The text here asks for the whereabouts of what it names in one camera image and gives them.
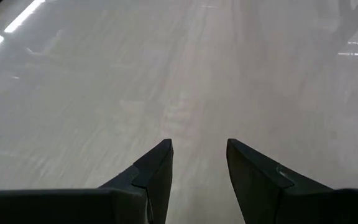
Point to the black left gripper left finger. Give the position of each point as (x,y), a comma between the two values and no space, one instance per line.
(73,208)

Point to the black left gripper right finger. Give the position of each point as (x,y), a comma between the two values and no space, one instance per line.
(291,208)

